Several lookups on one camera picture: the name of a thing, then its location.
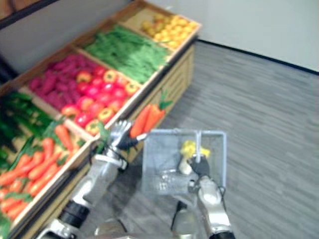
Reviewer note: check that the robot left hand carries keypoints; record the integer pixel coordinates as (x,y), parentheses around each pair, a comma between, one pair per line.
(119,134)

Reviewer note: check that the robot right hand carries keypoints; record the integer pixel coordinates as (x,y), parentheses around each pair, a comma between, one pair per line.
(200,165)

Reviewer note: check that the orange carrot bunch with leaves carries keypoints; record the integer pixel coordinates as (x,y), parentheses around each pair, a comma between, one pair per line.
(147,119)

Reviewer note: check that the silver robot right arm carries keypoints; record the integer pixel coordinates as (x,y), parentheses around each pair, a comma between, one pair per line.
(211,199)

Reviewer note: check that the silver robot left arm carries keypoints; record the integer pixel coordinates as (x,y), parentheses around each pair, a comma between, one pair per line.
(97,179)

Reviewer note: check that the white vegetable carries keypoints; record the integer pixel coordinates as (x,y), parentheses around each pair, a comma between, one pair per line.
(184,166)

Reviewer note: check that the yellow vegetable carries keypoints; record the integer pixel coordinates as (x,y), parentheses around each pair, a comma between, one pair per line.
(190,148)

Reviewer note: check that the orange yellow bell pepper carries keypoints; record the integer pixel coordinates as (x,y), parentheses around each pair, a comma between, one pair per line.
(92,126)
(106,114)
(84,76)
(70,110)
(110,76)
(131,87)

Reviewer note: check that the wooden produce display stand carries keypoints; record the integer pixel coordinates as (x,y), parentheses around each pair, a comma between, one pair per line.
(174,77)

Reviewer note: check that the purple sweet potato pile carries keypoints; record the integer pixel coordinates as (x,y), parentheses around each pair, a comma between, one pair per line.
(59,82)

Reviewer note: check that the green bean pile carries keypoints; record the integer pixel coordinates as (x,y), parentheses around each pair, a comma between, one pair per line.
(129,53)

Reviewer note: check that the dark green cucumber pile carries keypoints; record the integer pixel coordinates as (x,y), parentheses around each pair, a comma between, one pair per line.
(20,112)

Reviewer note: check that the yellow-green pear pile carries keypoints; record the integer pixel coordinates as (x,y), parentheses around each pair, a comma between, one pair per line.
(152,25)

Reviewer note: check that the yellow orange fruit pile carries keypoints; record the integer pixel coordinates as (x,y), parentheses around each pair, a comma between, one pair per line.
(177,31)

